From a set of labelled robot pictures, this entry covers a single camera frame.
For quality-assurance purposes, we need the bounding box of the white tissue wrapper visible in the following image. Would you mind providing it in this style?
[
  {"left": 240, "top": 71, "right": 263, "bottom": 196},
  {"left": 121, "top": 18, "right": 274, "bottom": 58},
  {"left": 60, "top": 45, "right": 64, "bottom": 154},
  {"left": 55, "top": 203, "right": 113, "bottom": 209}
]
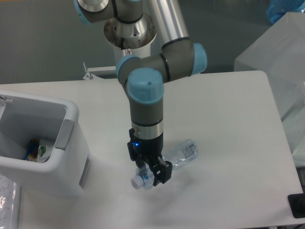
[{"left": 37, "top": 139, "right": 54, "bottom": 163}]

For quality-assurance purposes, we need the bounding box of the clear bubble wrap sheet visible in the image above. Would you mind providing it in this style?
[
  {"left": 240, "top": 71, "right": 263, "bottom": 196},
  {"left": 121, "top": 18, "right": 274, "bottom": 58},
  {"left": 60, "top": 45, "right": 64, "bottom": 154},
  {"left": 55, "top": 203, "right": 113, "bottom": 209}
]
[{"left": 0, "top": 175, "right": 21, "bottom": 229}]

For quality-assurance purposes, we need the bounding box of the left table clamp screw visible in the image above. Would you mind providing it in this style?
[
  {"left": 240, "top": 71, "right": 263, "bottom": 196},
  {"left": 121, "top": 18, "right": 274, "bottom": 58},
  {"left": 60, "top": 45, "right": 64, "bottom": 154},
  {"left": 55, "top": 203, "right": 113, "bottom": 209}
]
[{"left": 82, "top": 62, "right": 93, "bottom": 80}]

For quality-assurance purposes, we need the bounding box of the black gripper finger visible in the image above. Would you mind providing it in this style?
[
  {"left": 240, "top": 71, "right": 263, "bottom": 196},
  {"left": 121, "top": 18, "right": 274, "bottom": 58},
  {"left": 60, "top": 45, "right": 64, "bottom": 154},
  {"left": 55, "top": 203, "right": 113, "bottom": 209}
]
[
  {"left": 135, "top": 161, "right": 149, "bottom": 178},
  {"left": 149, "top": 157, "right": 173, "bottom": 186}
]

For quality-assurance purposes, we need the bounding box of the translucent plastic cover box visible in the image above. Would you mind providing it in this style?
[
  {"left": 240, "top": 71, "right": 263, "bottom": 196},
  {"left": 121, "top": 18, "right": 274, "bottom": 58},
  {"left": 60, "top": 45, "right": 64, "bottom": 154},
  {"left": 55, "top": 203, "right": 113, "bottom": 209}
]
[{"left": 234, "top": 12, "right": 305, "bottom": 167}]

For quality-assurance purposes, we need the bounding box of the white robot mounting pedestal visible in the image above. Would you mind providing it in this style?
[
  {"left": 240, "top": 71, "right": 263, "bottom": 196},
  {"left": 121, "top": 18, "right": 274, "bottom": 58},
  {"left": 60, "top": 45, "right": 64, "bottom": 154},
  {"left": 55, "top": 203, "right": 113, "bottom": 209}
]
[{"left": 104, "top": 13, "right": 156, "bottom": 62}]

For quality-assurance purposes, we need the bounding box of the black device at edge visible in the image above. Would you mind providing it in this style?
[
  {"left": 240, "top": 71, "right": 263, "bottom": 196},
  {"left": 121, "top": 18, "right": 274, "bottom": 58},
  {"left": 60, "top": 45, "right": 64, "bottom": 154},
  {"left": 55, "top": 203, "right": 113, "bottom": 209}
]
[{"left": 288, "top": 193, "right": 305, "bottom": 219}]

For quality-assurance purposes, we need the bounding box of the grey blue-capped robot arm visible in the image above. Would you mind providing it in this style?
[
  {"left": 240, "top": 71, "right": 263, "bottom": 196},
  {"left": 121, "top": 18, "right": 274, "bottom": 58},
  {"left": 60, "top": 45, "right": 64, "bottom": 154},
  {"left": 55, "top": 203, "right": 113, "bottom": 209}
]
[{"left": 74, "top": 0, "right": 207, "bottom": 186}]

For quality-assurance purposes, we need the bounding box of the blue snack packet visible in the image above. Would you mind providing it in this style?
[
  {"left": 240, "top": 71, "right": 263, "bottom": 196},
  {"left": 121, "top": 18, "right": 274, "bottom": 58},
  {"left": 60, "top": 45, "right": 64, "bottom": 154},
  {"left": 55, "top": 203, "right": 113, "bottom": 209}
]
[{"left": 23, "top": 139, "right": 40, "bottom": 162}]

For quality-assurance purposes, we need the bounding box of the clear plastic water bottle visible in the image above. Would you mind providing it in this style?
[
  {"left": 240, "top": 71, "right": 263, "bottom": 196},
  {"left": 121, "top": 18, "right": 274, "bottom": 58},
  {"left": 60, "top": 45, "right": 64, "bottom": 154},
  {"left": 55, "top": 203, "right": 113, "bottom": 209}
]
[{"left": 131, "top": 139, "right": 198, "bottom": 189}]

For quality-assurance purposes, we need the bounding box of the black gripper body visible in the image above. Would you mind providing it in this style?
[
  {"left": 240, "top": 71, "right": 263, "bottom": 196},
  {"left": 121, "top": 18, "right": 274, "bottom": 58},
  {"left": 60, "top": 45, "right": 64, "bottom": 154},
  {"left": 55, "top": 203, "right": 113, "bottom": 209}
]
[{"left": 127, "top": 128, "right": 163, "bottom": 167}]

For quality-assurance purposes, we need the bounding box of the white plastic trash can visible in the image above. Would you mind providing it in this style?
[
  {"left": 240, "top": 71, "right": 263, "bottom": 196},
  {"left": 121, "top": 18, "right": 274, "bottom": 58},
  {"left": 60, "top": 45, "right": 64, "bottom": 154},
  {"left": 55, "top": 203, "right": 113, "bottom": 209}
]
[{"left": 0, "top": 90, "right": 90, "bottom": 197}]

